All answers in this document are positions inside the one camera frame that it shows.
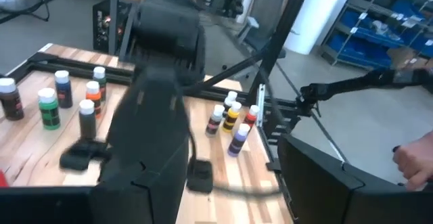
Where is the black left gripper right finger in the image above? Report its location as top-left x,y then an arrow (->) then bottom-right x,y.
277,135 -> 433,224

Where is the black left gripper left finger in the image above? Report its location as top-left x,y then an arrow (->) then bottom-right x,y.
0,138 -> 189,224

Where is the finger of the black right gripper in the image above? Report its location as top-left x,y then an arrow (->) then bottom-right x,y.
60,141 -> 112,171

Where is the dark brown paint bottle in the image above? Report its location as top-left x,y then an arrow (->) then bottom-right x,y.
78,99 -> 97,140

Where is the orange paint bottle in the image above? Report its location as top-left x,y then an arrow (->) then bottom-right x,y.
85,81 -> 102,118

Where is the dark green paint bottle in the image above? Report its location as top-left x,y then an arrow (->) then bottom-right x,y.
92,66 -> 108,103

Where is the dark blue paint bottle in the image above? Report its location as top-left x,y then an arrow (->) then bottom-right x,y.
54,70 -> 74,110

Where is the yellow paint bottle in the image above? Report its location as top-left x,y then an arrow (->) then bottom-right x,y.
222,101 -> 243,133

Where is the pale grey paint bottle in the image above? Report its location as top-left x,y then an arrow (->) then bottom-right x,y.
223,90 -> 239,115

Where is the purple paint bottle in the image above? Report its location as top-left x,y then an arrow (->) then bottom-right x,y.
227,122 -> 251,158

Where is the red paint bottle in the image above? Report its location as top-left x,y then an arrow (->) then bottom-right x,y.
243,104 -> 260,130

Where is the person's hand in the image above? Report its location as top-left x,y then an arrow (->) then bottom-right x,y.
392,131 -> 433,192

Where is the black computer case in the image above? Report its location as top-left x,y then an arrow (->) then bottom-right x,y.
92,0 -> 119,54

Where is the blue storage bin shelf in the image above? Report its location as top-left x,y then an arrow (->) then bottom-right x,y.
319,0 -> 433,71

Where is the white metal bracket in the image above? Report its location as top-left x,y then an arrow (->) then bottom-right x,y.
256,83 -> 267,127

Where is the black upright frame post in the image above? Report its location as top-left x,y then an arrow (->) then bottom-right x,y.
182,0 -> 314,106

